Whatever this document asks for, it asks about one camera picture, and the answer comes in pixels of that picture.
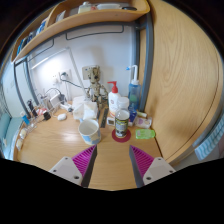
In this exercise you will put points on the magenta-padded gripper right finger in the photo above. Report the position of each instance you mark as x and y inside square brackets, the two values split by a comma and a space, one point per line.
[156, 168]

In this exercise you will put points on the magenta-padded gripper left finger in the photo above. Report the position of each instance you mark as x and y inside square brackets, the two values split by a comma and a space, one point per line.
[66, 168]

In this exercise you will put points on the clear plastic drink bottle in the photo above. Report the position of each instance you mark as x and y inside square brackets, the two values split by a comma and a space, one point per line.
[122, 121]

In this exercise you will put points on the green packet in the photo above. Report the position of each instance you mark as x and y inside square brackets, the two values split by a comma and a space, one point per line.
[145, 134]

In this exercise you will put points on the white mug with blue map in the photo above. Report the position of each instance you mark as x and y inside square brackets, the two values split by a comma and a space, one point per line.
[90, 133]

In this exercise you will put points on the flat round red coaster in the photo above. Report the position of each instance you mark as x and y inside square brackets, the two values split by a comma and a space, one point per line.
[121, 140]

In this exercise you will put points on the white earbuds case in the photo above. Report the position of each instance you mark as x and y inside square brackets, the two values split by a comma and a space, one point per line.
[62, 117]

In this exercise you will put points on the clear bag of bread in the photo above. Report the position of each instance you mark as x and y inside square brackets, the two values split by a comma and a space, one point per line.
[19, 144]
[22, 133]

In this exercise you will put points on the striped light blue towel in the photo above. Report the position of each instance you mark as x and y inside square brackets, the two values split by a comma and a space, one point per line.
[210, 143]

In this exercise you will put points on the white power strip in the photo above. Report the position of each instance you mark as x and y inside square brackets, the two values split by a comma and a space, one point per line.
[66, 107]

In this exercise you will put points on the grey metal ruler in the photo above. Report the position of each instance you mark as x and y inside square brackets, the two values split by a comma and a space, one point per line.
[104, 117]

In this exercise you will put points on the small white digital clock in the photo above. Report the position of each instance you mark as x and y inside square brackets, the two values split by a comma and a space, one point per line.
[110, 121]

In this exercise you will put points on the white power adapter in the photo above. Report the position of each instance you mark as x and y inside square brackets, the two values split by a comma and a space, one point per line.
[55, 100]

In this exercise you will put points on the black electric shaver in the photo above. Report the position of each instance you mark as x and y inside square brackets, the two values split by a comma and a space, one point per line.
[32, 108]

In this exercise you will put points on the bed with blue bedding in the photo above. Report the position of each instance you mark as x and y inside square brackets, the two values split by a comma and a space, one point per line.
[8, 130]

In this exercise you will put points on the blue squeeze wash bottle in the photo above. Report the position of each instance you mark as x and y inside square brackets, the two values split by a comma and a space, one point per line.
[134, 93]

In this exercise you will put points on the white lotion bottle red pump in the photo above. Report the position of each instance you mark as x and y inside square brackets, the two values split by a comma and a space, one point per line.
[113, 100]

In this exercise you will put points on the brown tree figure toy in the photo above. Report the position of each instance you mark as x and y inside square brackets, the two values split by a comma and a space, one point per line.
[95, 83]

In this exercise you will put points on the white desk lamp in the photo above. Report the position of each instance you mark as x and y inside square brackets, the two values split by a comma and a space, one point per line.
[75, 70]

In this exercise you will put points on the wooden shelf unit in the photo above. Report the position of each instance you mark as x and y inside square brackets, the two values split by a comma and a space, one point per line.
[83, 20]

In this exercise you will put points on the white wall outlet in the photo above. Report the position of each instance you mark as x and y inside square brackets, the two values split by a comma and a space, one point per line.
[65, 75]

